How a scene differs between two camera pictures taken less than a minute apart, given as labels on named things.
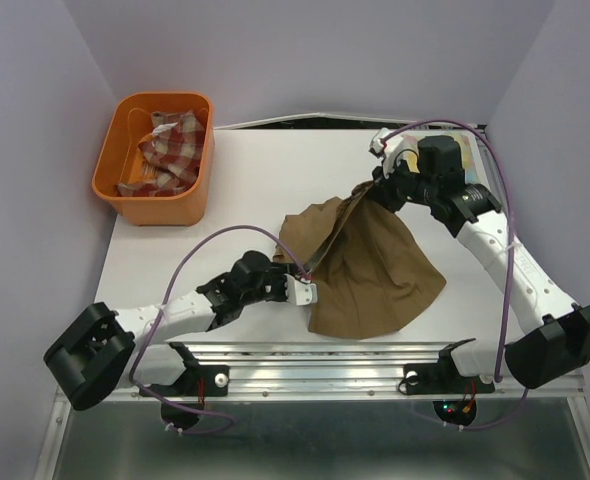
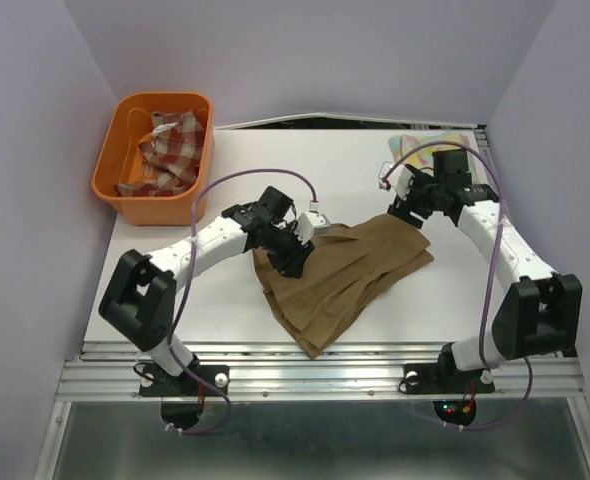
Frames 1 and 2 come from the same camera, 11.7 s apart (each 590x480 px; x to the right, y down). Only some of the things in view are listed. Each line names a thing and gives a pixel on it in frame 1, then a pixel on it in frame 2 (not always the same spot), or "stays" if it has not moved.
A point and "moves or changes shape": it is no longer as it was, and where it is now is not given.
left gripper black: (279, 269) to (292, 265)
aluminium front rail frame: (353, 372) stays
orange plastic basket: (154, 157) stays
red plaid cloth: (174, 149) stays
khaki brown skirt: (371, 270) moves or changes shape
